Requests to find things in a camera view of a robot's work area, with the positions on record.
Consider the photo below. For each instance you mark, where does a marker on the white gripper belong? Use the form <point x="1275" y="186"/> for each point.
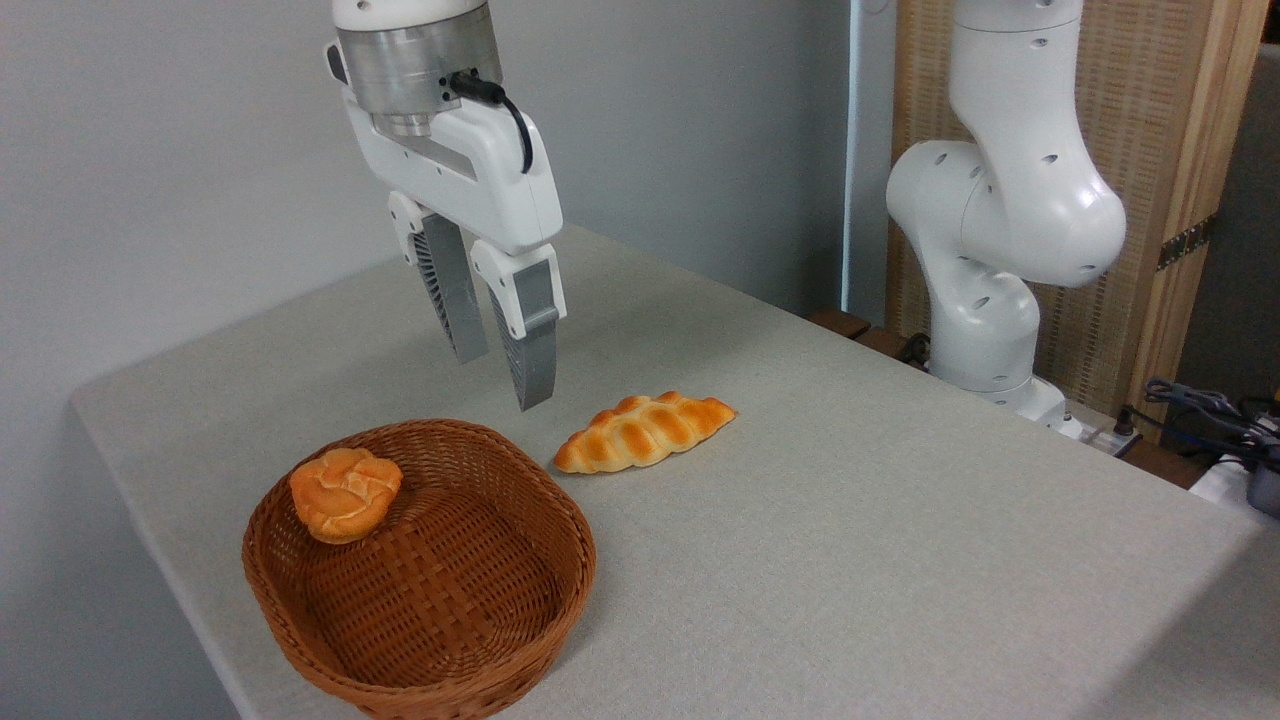
<point x="480" y="175"/>

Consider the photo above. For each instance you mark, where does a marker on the long braided bread loaf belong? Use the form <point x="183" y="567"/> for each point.
<point x="645" y="432"/>

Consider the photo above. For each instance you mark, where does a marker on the round orange bread roll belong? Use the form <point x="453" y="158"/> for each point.
<point x="342" y="496"/>

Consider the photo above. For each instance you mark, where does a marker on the brown wicker basket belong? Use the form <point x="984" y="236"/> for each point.
<point x="450" y="600"/>

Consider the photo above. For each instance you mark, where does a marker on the dark metal hinge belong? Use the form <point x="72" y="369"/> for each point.
<point x="1187" y="242"/>

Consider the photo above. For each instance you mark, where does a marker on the white vertical post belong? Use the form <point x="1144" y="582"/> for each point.
<point x="868" y="150"/>

